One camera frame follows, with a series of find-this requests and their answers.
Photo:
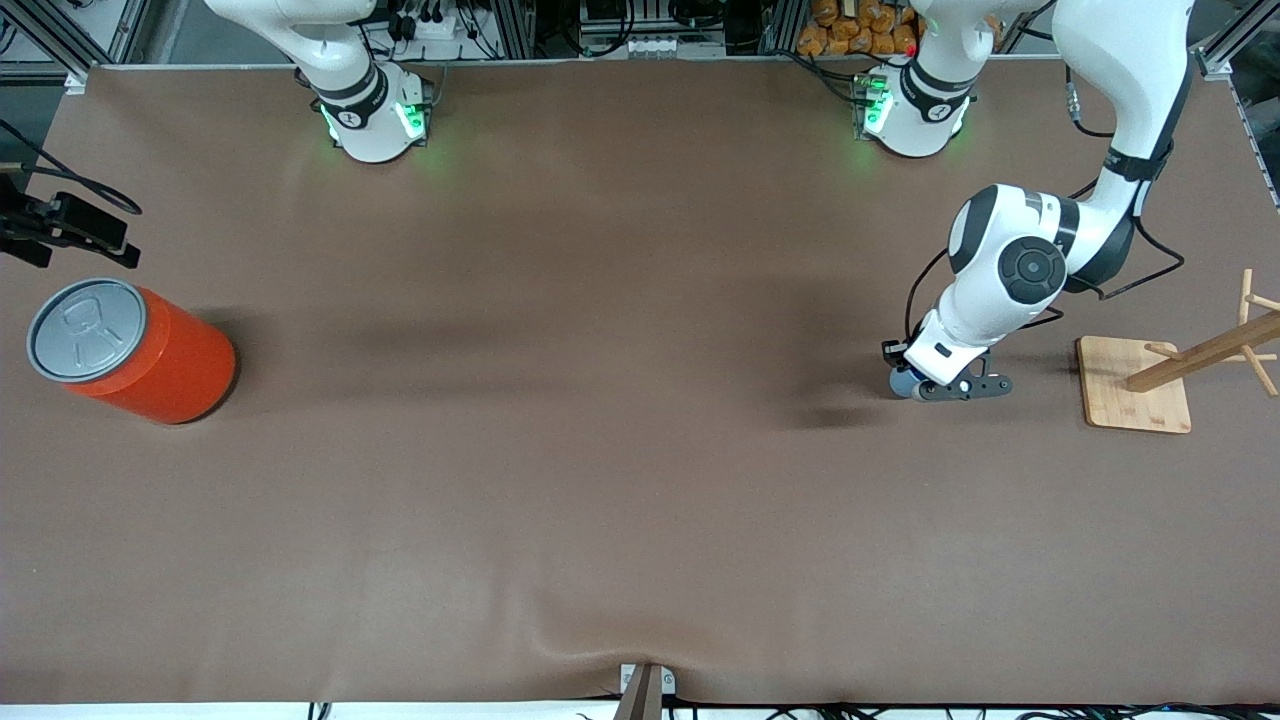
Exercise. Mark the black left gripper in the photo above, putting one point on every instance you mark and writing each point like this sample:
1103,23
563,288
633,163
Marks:
892,358

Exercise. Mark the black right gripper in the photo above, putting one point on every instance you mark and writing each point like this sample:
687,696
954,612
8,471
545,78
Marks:
22,226

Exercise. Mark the light blue plastic cup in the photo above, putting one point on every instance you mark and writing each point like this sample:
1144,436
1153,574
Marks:
905,386

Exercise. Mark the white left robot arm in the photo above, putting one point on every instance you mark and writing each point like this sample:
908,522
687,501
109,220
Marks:
975,300

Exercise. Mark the orange can with silver lid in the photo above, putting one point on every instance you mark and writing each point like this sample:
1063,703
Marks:
150,360

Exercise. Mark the wooden mug tree stand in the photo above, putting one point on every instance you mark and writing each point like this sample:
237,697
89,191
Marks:
1110,390

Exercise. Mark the brown table cover mat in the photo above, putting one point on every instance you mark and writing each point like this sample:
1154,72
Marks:
640,520

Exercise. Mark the bag of orange snacks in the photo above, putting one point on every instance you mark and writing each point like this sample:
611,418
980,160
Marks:
850,30

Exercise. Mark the white power strip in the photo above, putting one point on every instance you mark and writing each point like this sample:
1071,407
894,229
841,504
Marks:
650,45

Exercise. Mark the metal table edge clamp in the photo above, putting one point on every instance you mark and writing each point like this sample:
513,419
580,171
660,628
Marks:
645,690

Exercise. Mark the power strip with black plugs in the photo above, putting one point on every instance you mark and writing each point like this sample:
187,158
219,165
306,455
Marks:
440,25

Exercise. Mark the aluminium frame post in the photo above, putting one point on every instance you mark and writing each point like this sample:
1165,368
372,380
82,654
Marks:
120,25
1225,50

